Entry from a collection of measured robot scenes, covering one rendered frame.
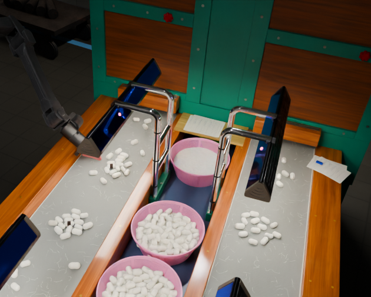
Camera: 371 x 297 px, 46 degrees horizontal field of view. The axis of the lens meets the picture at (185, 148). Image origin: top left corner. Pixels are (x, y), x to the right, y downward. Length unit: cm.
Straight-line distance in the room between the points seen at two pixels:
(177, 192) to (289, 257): 54
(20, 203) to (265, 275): 92
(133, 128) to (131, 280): 84
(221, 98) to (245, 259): 84
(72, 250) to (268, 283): 67
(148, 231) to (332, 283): 65
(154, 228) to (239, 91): 79
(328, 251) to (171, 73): 107
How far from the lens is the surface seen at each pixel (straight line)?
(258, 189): 134
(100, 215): 169
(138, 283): 149
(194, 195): 188
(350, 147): 217
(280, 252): 165
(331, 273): 162
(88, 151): 146
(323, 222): 178
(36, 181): 182
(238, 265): 158
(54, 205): 175
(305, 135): 207
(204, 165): 194
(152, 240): 160
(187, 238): 162
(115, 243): 157
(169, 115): 172
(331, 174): 201
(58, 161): 190
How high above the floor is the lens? 196
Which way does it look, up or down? 38 degrees down
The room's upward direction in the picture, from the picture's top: 6 degrees clockwise
